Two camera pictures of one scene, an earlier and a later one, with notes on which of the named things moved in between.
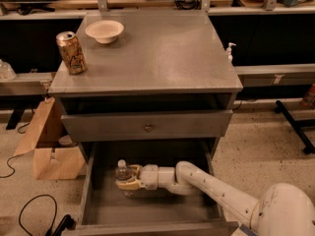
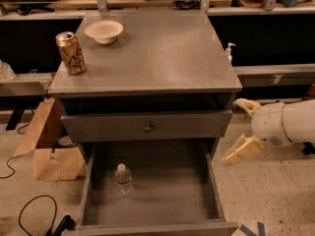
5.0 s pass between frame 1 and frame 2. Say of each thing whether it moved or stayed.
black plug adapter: stayed
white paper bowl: stayed
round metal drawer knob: stayed
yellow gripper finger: moved
